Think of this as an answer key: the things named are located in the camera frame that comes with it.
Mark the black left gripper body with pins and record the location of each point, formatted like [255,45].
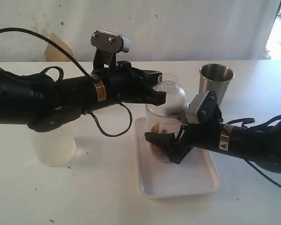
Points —
[124,82]

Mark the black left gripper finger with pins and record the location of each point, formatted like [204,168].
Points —
[148,97]
[144,78]

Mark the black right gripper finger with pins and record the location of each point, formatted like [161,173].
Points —
[166,142]
[177,153]

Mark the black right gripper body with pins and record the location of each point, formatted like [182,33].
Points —
[201,131]

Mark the brown wooden blocks pile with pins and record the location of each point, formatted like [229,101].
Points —
[157,146]

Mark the clear plastic jar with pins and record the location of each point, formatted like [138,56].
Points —
[163,125]

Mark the clear plastic dome lid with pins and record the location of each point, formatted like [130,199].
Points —
[176,101]

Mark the stainless steel tumbler cup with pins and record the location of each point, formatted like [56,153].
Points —
[215,77]

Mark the clear plastic cap cup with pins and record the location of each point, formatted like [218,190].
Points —
[54,148]

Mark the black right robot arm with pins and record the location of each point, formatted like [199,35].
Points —
[260,144]

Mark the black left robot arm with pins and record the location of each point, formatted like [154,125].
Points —
[45,104]

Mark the white rectangular plastic tray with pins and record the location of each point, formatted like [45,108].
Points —
[197,174]

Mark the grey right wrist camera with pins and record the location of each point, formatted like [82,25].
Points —
[203,108]

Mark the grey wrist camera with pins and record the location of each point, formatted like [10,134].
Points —
[203,108]
[107,45]

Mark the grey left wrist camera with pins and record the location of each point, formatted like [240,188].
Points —
[107,45]

